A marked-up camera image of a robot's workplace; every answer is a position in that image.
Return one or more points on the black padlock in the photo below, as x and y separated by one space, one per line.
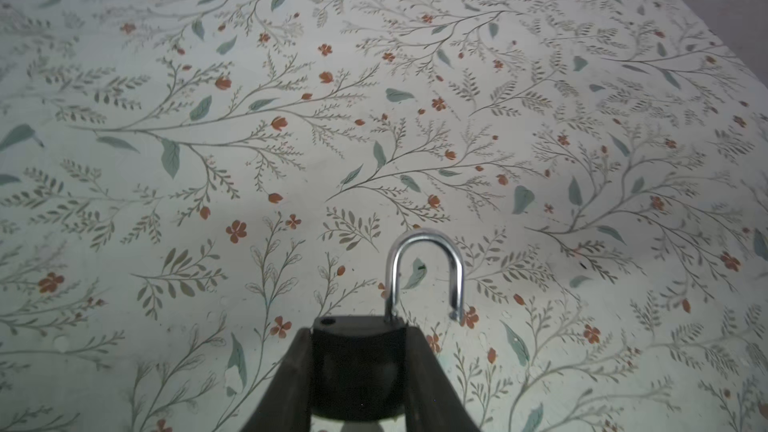
358 361

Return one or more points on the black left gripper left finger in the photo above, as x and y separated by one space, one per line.
286 404

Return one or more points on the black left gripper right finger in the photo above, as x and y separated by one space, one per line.
430 401

